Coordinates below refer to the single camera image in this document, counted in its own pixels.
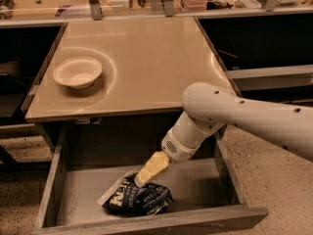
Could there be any white paper bowl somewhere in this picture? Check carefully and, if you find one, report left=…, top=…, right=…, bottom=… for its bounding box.
left=53, top=57, right=103, bottom=89

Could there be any metal shelf bracket left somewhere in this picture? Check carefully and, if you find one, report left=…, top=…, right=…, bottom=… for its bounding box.
left=88, top=0, right=102, bottom=21

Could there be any metal shelf bracket middle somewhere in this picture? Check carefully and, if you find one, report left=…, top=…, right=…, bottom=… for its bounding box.
left=163, top=0, right=174, bottom=17

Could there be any grey cabinet with beige top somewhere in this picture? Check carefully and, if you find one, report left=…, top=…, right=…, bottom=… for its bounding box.
left=21, top=15, right=244, bottom=155

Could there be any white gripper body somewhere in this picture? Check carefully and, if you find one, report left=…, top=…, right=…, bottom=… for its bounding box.
left=161, top=129, right=200, bottom=163

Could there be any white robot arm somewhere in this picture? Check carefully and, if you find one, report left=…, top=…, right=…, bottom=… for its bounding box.
left=134, top=82, right=313, bottom=187

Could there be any blue chip bag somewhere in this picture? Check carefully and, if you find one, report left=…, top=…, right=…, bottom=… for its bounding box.
left=97, top=170, right=174, bottom=215

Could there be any open grey wooden drawer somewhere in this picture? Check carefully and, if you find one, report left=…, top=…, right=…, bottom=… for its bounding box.
left=34, top=118, right=268, bottom=235

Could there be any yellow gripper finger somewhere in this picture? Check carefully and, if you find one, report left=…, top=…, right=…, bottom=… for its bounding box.
left=134, top=152, right=169, bottom=187

